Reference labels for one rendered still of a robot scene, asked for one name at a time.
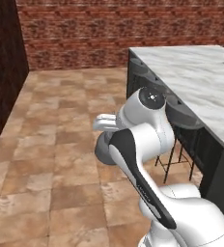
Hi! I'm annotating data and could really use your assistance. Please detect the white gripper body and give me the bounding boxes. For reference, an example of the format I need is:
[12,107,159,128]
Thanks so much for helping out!
[92,112,120,132]

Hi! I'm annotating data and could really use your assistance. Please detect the grey bar stool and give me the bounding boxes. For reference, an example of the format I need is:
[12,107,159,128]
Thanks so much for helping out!
[154,96,206,185]

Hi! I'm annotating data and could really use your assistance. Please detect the dark island with marble top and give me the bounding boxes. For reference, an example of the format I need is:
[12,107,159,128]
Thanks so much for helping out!
[126,44,224,224]

